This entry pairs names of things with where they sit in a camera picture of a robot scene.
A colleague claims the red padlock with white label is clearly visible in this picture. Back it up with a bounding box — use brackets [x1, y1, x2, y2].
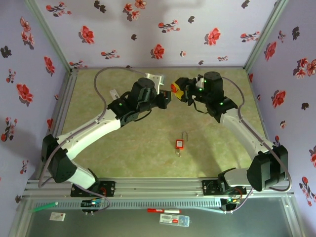
[174, 132, 190, 151]

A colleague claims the small circuit board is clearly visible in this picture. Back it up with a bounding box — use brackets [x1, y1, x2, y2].
[80, 198, 104, 208]
[221, 197, 241, 206]

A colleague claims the red marker pen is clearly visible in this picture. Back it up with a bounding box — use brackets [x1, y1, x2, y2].
[147, 208, 182, 214]

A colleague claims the clear plastic box with label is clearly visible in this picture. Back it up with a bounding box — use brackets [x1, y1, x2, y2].
[159, 213, 190, 227]

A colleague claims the white card with red print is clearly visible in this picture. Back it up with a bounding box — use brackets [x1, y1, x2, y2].
[49, 211, 66, 222]

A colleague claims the green pen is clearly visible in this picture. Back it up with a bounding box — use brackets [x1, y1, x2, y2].
[29, 201, 59, 213]

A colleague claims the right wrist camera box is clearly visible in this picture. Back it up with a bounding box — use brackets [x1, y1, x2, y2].
[194, 75, 206, 90]

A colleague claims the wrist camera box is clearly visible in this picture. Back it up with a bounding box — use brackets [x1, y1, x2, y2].
[194, 75, 206, 90]
[145, 73, 165, 87]

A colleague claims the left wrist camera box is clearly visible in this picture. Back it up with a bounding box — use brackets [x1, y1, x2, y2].
[145, 73, 165, 87]

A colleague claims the thin black cable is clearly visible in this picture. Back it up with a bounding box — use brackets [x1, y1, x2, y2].
[193, 98, 211, 115]

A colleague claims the grey right arm cable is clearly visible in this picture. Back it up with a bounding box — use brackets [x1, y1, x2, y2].
[221, 76, 293, 214]

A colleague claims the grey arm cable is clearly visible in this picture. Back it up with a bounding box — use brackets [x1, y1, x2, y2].
[221, 76, 293, 214]
[38, 66, 149, 190]

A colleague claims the grey left arm cable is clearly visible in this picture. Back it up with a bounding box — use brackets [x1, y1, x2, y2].
[38, 66, 149, 190]

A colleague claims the aluminium side rail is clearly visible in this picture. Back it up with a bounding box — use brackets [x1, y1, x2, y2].
[37, 68, 79, 179]

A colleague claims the aluminium frame post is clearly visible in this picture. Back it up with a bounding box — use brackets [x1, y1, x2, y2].
[243, 0, 289, 72]
[23, 0, 75, 72]

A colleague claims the long aluminium base rail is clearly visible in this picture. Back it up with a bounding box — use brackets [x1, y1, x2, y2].
[24, 177, 294, 198]

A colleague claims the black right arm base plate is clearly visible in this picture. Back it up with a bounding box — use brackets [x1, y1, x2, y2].
[201, 179, 247, 197]

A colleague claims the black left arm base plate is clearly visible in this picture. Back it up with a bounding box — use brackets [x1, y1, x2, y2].
[71, 181, 117, 198]

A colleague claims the grey slotted cable duct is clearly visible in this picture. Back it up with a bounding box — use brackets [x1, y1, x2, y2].
[32, 199, 222, 209]

